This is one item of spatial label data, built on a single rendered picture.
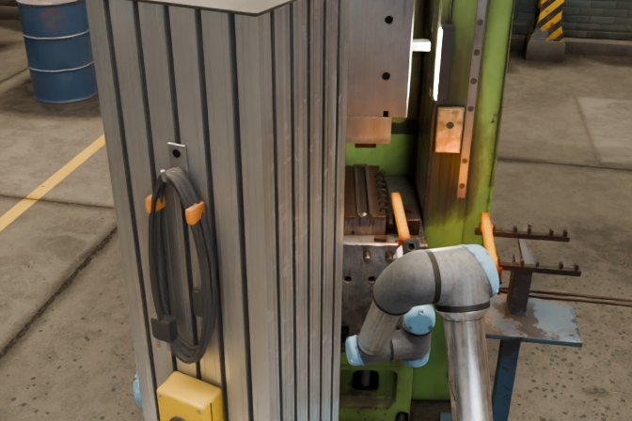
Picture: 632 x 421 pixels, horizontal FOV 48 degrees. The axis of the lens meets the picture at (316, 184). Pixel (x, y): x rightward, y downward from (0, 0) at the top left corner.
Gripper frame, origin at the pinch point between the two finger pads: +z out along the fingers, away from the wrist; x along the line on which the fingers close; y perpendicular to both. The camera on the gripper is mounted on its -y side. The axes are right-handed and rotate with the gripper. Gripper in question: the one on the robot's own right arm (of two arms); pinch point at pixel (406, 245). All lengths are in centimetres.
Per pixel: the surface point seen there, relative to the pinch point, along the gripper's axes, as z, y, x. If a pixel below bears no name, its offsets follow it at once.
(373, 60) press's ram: 40, -45, -9
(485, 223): 38, 12, 32
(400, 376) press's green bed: 40, 80, 5
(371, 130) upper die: 40.6, -20.8, -8.6
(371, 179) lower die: 72, 11, -6
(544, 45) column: 567, 75, 205
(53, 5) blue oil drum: 420, 6, -256
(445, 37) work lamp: 50, -50, 15
